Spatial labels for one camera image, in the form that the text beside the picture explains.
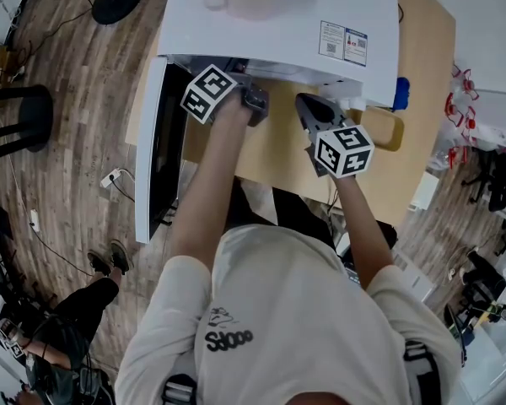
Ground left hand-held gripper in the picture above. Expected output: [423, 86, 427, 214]
[180, 63, 271, 128]

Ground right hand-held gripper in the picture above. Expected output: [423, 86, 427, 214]
[295, 92, 375, 180]

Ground person's left forearm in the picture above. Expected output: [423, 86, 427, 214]
[168, 93, 254, 269]

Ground person's right forearm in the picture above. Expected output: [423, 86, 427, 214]
[331, 174, 396, 290]

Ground tan rectangular tray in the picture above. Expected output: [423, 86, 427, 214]
[359, 107, 406, 149]

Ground blue cloth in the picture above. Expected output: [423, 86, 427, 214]
[394, 77, 412, 111]

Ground white microwave oven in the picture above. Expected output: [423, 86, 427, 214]
[134, 0, 401, 244]

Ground person's black trousers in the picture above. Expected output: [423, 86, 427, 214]
[229, 175, 398, 262]

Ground group of clear water jugs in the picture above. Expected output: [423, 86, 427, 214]
[442, 63, 482, 172]

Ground black round stool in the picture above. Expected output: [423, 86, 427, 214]
[0, 84, 54, 159]

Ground person's white t-shirt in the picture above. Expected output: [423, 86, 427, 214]
[113, 224, 465, 405]

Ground person's right harness strap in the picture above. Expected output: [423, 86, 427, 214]
[404, 339, 442, 405]

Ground person's harness strap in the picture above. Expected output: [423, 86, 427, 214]
[159, 373, 197, 405]
[404, 339, 442, 405]

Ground person's left harness strap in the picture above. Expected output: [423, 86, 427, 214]
[159, 373, 197, 405]

